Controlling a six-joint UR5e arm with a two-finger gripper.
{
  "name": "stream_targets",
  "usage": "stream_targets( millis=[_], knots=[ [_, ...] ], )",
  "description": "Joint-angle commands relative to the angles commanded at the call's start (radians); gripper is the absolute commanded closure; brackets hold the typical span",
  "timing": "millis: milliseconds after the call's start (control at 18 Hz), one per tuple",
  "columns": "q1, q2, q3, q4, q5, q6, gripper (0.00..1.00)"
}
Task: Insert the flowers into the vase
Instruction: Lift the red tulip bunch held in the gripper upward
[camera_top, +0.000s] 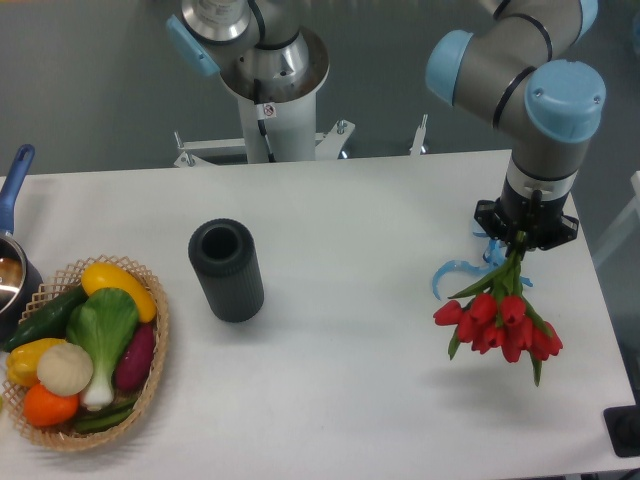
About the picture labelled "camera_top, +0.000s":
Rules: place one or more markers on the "white frame at right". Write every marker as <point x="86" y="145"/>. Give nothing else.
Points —
<point x="620" y="229"/>

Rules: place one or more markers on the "white garlic bulb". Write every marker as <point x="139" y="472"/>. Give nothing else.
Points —
<point x="65" y="369"/>

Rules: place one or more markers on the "green bok choy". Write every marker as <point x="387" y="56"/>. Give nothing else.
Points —
<point x="103" y="328"/>

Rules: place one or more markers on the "yellow squash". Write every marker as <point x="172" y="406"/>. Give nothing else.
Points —
<point x="102" y="275"/>

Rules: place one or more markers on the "purple sweet potato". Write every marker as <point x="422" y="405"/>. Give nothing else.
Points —
<point x="134" y="366"/>

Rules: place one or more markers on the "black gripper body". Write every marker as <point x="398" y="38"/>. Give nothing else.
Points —
<point x="530" y="211"/>

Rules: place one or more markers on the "dark green cucumber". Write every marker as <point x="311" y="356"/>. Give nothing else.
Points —
<point x="49" y="321"/>

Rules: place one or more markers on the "woven wicker basket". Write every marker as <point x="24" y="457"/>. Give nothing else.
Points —
<point x="62" y="437"/>

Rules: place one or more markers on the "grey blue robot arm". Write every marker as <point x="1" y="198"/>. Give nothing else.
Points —
<point x="513" y="76"/>

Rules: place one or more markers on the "red tulip bouquet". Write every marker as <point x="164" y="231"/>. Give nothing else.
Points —
<point x="511" y="326"/>

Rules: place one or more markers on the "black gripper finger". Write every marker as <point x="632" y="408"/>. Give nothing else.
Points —
<point x="493" y="218"/>
<point x="559" y="231"/>

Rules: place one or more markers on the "black device at edge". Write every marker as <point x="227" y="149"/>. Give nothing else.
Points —
<point x="623" y="429"/>

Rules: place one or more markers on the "blue curled ribbon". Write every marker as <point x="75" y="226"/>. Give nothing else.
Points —
<point x="500" y="275"/>

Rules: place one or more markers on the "green bean pods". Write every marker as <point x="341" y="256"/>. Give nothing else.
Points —
<point x="104" y="419"/>

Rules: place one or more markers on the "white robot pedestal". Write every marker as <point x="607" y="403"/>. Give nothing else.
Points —
<point x="276" y="94"/>

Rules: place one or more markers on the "orange fruit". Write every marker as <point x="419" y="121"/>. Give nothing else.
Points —
<point x="43" y="408"/>

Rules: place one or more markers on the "yellow bell pepper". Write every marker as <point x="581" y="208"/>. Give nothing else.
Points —
<point x="22" y="362"/>

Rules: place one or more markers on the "blue handled saucepan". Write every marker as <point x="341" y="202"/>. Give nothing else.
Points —
<point x="19" y="278"/>

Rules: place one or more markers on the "dark grey ribbed vase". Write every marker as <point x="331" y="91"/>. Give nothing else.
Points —
<point x="223" y="255"/>

